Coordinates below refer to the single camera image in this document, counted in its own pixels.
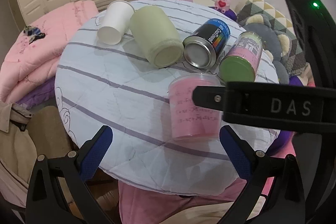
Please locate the purple pillow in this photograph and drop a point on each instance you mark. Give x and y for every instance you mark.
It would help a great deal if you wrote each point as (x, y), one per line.
(229, 13)

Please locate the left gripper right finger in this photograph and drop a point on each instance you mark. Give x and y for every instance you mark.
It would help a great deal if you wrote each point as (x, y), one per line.
(285, 201)

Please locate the white paper cup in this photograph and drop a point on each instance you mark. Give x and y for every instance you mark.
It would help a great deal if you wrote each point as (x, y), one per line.
(115, 22)

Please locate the grey dinosaur plush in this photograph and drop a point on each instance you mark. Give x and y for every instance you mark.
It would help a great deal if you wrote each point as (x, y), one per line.
(286, 67)

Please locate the pink folded quilt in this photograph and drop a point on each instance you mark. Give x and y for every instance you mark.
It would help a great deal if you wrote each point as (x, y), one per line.
(29, 64)

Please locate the pale green felt cup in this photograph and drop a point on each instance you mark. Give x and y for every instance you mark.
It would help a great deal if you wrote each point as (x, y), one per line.
(156, 36)

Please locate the beige jacket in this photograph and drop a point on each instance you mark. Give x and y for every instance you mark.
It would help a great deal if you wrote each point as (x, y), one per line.
(18, 153)

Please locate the pink translucent plastic cup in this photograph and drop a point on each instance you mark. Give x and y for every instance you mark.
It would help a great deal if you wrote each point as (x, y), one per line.
(190, 122)

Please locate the dark small toy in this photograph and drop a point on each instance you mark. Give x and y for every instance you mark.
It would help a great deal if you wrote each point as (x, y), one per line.
(34, 33)

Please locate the pink blanket under table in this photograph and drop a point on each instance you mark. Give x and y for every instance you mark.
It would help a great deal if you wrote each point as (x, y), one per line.
(144, 206)

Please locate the triangle patterned pillow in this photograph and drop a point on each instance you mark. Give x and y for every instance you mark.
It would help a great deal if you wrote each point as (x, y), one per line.
(278, 21)

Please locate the green lid pink can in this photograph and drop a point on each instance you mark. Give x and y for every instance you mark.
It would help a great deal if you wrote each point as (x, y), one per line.
(242, 60)

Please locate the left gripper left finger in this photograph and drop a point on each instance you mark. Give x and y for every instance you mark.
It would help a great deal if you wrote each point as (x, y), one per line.
(46, 202)

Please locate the striped white tablecloth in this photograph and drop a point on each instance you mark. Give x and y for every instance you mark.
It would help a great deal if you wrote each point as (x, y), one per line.
(99, 84)

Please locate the pink bunny plush right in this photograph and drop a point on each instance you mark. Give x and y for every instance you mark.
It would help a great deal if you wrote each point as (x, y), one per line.
(222, 5)

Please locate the blue black can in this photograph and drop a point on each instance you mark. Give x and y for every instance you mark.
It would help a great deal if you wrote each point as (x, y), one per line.
(203, 46)

